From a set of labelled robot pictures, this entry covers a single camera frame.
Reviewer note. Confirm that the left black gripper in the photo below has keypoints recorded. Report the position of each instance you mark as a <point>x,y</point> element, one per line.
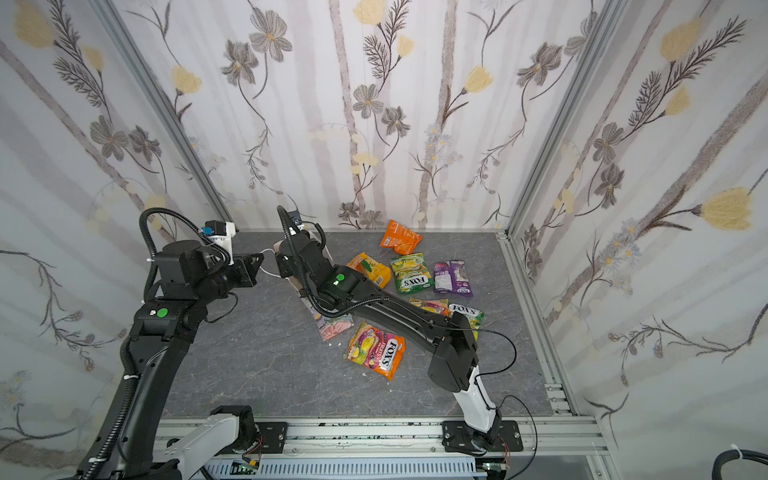
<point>248,269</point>

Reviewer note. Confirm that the small orange snack packet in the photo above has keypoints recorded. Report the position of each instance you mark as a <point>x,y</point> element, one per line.
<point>401,239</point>

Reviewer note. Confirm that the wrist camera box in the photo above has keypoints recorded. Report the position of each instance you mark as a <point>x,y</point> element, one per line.
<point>221,234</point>
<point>296,218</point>

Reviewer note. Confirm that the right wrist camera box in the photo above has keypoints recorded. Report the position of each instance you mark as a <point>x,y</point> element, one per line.
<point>296,218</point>

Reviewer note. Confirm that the lime Fox's candy bag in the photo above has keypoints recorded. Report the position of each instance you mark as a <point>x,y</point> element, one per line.
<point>474,316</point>

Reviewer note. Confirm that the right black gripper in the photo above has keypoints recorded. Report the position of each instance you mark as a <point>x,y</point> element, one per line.
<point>288,261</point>

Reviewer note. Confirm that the orange pink Fox's bag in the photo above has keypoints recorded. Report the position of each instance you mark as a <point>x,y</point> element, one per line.
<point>377,350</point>

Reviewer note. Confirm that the white slotted cable duct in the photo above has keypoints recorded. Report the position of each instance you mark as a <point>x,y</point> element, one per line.
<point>349,468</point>

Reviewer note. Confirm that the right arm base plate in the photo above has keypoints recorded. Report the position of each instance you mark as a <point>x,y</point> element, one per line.
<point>458,437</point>

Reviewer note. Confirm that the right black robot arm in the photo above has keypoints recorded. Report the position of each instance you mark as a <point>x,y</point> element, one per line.
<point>335,290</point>

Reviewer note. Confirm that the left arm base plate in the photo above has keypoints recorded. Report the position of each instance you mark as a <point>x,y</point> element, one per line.
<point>271,437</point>

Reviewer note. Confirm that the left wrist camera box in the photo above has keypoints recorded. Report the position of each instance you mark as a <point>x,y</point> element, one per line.
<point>221,234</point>

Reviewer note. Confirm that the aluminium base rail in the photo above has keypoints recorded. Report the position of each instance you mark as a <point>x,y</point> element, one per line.
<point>565,445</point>

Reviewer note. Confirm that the purple snack packet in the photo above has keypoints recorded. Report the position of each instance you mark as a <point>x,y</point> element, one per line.
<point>450,277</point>

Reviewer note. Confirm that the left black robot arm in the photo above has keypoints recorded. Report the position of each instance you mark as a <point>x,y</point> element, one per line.
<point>190,267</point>

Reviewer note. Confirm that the pink Fox's fruits bag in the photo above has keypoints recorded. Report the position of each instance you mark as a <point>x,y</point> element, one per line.
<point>435,306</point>

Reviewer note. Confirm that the green Fox's candy bag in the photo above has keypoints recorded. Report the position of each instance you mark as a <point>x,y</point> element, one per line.
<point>411,274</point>

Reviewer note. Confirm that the white paper bag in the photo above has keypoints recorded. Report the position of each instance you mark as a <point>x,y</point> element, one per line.
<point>327,328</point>

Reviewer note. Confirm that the yellow snack bag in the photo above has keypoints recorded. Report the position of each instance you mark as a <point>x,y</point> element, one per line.
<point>377,272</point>

